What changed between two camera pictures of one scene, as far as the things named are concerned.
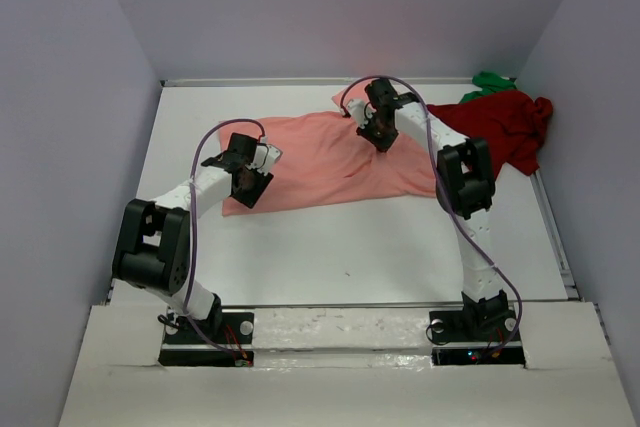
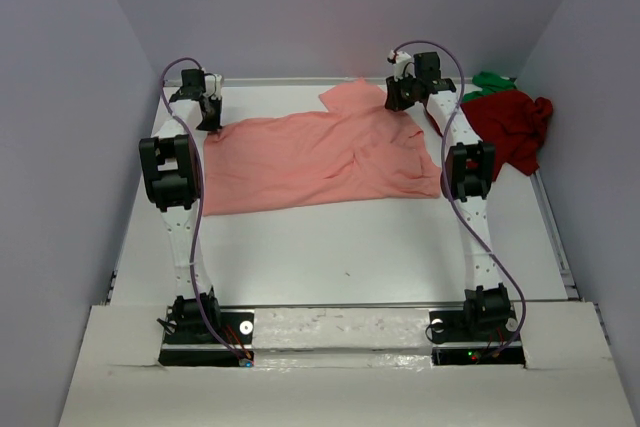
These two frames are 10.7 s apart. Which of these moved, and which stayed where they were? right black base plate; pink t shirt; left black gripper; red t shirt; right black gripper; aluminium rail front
Moved: left black gripper; right black gripper
Stayed: pink t shirt; aluminium rail front; red t shirt; right black base plate
